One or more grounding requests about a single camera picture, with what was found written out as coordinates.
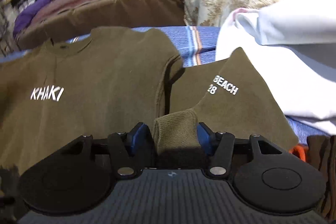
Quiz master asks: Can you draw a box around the orange garment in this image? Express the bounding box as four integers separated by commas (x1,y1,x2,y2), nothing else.
289,144,309,162

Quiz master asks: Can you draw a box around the white cloth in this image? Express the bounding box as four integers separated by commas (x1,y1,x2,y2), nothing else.
215,0,335,135

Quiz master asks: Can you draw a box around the khaki olive sweatshirt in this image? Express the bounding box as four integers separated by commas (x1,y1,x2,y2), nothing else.
1,27,298,173

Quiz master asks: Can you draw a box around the purple cushion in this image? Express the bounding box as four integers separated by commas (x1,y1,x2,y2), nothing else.
13,0,52,38

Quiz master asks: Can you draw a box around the brown and mauve bed cover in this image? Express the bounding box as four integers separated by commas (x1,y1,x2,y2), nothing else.
14,0,185,50

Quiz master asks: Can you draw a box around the dark brown striped garment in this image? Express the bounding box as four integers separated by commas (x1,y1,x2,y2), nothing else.
307,135,335,222

